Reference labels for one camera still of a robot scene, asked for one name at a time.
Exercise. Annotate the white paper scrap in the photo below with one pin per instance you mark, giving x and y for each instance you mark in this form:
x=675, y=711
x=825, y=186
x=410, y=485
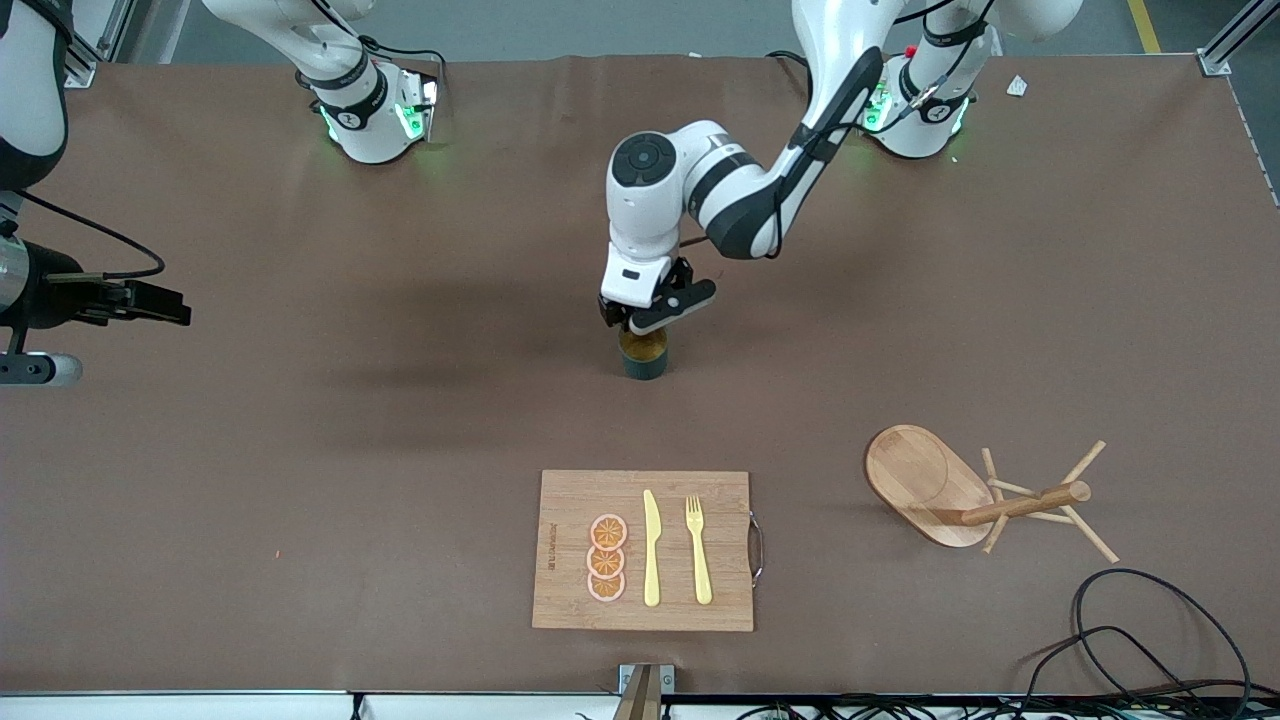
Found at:
x=1017, y=86

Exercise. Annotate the teal cup yellow inside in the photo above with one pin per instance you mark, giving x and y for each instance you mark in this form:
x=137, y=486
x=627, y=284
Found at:
x=645, y=365

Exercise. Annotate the wooden cup rack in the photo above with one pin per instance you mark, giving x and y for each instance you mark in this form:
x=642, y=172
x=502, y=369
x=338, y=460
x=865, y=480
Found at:
x=925, y=480

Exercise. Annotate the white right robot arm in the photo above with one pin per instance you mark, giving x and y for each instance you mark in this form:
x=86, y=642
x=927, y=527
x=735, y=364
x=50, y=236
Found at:
x=370, y=130

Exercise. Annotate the brown table cover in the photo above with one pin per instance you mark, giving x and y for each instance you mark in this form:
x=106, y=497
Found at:
x=300, y=450

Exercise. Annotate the toy orange slice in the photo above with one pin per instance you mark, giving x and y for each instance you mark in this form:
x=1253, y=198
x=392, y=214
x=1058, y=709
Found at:
x=606, y=562
x=606, y=588
x=608, y=532

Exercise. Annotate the grey metal bracket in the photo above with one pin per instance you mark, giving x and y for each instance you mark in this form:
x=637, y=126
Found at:
x=668, y=680

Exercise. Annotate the aluminium frame post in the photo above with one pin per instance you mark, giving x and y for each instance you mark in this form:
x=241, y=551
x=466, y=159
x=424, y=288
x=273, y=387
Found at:
x=80, y=72
x=1225, y=50

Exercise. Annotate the aluminium extrusion beam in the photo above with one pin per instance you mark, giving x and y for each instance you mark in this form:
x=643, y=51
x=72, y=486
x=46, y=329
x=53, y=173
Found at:
x=640, y=700

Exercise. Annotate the yellow plastic fork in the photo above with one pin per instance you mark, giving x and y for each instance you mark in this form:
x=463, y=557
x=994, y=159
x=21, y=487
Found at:
x=700, y=570

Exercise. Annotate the yellow plastic knife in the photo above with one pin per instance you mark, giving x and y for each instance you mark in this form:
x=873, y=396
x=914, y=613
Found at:
x=652, y=560

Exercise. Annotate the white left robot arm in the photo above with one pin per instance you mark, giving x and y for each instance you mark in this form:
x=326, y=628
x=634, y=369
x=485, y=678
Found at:
x=650, y=200

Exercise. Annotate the bamboo cutting board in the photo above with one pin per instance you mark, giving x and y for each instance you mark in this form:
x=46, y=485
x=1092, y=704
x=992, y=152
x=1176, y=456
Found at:
x=570, y=600

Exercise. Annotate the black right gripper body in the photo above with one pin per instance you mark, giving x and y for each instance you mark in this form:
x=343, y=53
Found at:
x=52, y=296

